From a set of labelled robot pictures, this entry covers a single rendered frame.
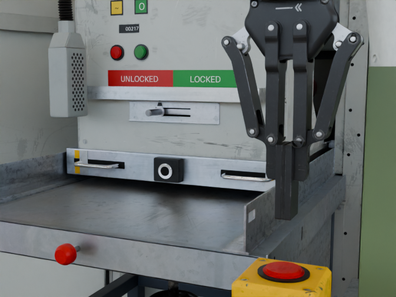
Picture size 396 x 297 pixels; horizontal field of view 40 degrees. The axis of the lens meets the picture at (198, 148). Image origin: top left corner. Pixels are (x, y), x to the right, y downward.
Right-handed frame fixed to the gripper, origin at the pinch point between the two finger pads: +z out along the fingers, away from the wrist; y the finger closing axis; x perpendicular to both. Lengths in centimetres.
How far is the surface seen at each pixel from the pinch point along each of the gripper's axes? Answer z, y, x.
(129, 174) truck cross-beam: 11, 48, -52
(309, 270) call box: 9.1, -2.0, -1.7
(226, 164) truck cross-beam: 8, 26, -51
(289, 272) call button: 8.5, -0.7, 1.2
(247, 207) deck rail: 8.0, 10.4, -19.3
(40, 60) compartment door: -14, 82, -64
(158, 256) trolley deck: 16.5, 23.9, -18.9
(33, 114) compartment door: 0, 83, -62
